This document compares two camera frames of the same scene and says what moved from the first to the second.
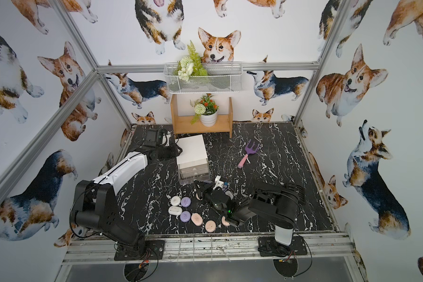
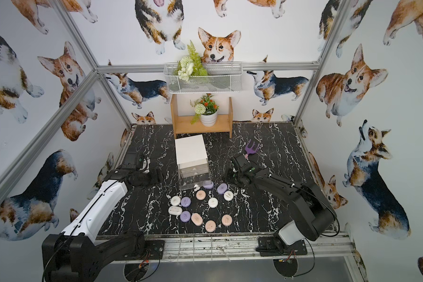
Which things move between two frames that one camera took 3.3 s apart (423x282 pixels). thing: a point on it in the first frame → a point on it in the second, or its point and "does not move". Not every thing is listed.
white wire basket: (223, 77) does not move
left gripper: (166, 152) → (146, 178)
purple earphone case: (185, 216) does not move
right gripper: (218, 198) → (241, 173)
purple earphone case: (185, 201) does not move
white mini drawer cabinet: (192, 162) does not move
